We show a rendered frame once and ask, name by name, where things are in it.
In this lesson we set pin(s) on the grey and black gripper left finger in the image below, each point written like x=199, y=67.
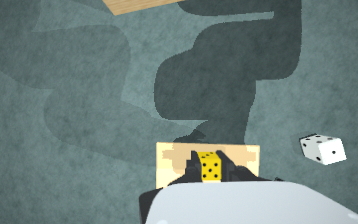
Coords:
x=192, y=175

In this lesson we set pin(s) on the beige square mat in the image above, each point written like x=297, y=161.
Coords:
x=171, y=158

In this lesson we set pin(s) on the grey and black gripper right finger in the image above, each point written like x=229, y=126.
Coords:
x=237, y=174

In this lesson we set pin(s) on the yellow die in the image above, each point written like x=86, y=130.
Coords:
x=211, y=165

